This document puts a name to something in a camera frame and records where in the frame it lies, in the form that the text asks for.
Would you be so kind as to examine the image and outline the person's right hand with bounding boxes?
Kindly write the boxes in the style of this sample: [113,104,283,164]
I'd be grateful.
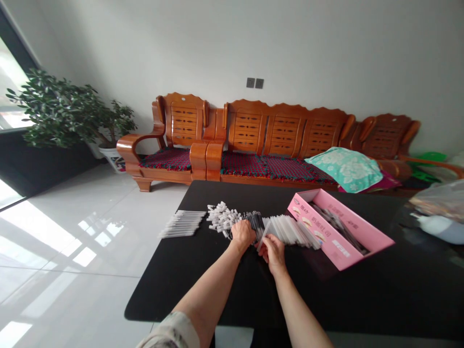
[258,233,288,276]

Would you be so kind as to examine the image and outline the person's left hand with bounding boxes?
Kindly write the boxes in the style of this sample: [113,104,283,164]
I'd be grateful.
[230,219,257,247]

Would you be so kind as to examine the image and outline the person's right fingers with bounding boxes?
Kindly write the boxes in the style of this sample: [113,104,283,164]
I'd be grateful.
[258,233,278,262]

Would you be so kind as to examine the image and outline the person's left fingers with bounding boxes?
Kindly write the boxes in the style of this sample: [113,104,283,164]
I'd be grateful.
[234,219,257,236]

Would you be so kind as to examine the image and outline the pile of black pen refills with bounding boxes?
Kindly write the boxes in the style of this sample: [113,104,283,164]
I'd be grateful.
[226,211,270,243]

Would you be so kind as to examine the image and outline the single translucent pen barrel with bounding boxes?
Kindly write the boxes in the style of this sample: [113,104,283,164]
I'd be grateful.
[256,223,273,254]

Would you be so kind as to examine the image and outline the pile of white pen caps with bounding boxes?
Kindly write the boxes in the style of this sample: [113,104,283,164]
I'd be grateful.
[205,201,243,233]

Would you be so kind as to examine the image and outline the pile of translucent barrels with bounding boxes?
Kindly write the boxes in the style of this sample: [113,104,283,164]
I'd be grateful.
[266,214,323,251]

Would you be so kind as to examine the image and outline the pink cardboard box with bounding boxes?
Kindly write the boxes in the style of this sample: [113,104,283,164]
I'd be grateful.
[287,188,396,272]

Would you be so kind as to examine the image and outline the row of assembled white pens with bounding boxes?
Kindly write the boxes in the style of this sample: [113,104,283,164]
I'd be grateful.
[157,209,208,240]

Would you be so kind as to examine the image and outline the heap of pens inside box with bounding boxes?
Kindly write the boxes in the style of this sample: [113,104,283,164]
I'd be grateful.
[308,200,371,255]

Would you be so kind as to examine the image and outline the wooden three-seat sofa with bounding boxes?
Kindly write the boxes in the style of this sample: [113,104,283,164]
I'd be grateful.
[205,98,358,192]

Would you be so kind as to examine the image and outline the green floral towel pillow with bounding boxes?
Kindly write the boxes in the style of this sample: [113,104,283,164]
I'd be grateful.
[304,146,384,194]

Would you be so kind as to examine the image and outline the wooden armchair with woven cushion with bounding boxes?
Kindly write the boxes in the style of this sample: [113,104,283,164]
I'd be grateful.
[116,91,226,193]

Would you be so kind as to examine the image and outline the pink cushion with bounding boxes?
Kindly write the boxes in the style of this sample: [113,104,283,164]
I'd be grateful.
[337,169,404,195]

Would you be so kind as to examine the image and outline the wooden armchair with clutter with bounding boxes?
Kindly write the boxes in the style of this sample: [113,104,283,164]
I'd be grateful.
[348,113,464,186]

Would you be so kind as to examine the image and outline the white plastic bottle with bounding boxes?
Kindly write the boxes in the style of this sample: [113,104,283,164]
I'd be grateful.
[410,212,464,245]

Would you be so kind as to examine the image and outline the clear plastic bag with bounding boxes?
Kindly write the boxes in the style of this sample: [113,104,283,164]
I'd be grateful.
[408,179,464,224]

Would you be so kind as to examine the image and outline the green plastic stool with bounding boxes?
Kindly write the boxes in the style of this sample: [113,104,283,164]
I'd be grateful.
[410,151,449,182]

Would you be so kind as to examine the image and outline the potted green plant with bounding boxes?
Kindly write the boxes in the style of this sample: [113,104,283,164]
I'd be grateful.
[5,68,139,174]

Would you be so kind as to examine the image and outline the dark-framed window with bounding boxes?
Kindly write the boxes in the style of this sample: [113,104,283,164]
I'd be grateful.
[0,6,41,213]

